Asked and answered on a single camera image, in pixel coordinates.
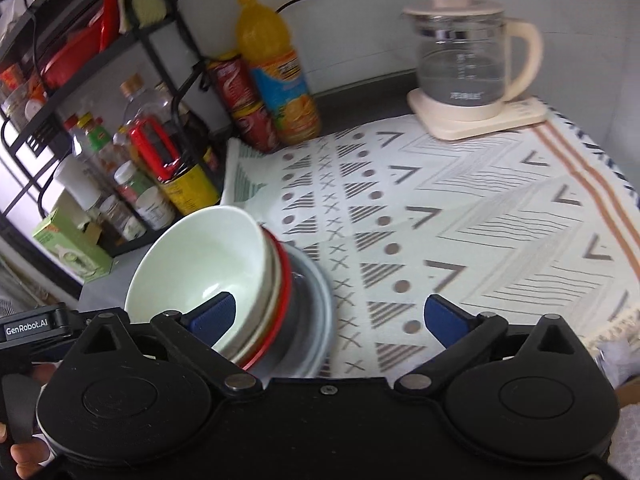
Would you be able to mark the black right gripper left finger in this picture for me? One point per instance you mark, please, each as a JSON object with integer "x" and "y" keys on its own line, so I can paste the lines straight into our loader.
{"x": 190, "y": 338}

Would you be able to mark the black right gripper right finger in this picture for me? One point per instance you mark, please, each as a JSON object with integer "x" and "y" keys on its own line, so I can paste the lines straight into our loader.
{"x": 467, "y": 340}

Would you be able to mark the beige bowl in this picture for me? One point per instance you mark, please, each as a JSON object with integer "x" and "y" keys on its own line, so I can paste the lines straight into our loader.
{"x": 254, "y": 314}

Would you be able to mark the pale green bowl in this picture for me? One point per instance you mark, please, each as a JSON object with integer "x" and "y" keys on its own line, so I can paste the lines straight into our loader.
{"x": 216, "y": 249}

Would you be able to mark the white plate with blue logo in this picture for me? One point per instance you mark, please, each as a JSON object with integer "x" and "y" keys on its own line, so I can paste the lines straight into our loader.
{"x": 305, "y": 338}

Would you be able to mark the person's left hand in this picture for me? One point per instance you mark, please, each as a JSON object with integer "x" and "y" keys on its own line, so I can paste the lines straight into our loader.
{"x": 30, "y": 456}

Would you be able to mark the white cap spice jar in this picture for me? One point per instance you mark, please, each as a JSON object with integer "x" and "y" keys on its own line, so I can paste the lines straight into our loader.
{"x": 145, "y": 196}

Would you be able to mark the patterned white table cloth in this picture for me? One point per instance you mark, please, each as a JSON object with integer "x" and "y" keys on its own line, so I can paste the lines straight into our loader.
{"x": 520, "y": 223}

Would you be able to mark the green cardboard box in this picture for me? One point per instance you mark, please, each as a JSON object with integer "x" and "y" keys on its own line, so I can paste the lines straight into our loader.
{"x": 72, "y": 248}

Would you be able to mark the cream kettle base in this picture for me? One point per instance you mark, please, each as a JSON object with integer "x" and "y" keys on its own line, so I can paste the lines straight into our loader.
{"x": 452, "y": 123}

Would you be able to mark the red sauce bottle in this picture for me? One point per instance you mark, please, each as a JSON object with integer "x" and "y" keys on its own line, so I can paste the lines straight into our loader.
{"x": 97, "y": 146}

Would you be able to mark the black metal shelf rack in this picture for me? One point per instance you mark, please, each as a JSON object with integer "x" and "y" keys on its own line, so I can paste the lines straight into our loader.
{"x": 65, "y": 57}

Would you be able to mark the orange juice bottle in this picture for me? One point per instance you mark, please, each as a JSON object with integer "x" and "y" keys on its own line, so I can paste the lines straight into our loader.
{"x": 265, "y": 43}

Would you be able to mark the red handled oil bottle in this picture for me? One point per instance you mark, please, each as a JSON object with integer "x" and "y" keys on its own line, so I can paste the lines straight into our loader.
{"x": 173, "y": 143}

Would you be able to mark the glass kettle with cream handle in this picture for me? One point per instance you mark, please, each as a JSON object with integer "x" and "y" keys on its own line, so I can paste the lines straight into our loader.
{"x": 472, "y": 54}

